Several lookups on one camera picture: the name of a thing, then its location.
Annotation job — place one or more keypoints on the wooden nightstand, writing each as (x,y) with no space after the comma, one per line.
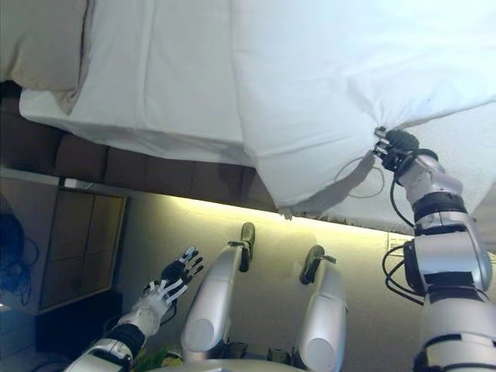
(81,240)

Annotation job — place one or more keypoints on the dark robot foot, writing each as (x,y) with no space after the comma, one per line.
(248,232)
(312,259)

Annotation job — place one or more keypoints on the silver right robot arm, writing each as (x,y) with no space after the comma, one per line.
(445,263)

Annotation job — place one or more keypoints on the silver right robot leg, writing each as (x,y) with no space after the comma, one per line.
(325,310)

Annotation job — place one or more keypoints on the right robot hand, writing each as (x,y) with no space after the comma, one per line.
(399,149)

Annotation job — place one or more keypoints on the white fringed textured blanket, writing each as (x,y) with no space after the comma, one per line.
(457,135)

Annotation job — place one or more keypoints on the silver robot leg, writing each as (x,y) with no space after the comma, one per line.
(325,310)
(213,294)

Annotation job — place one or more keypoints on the white duvet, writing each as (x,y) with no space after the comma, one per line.
(310,77)

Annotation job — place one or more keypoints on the beige pillow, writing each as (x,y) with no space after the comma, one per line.
(38,42)

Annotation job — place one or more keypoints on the silver left robot leg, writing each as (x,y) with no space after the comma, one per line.
(213,294)

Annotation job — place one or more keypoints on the beige bedspread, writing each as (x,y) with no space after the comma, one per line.
(489,224)

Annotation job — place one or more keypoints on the brown bed frame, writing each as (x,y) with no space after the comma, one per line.
(116,166)

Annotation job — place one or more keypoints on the green leafy object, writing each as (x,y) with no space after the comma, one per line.
(155,358)

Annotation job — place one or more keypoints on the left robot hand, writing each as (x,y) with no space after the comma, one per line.
(176,271)

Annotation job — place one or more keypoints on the dark left robot foot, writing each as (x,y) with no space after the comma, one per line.
(248,232)

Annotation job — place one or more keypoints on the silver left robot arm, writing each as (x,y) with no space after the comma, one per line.
(135,319)

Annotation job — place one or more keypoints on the dark right robot foot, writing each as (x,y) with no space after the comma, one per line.
(312,259)

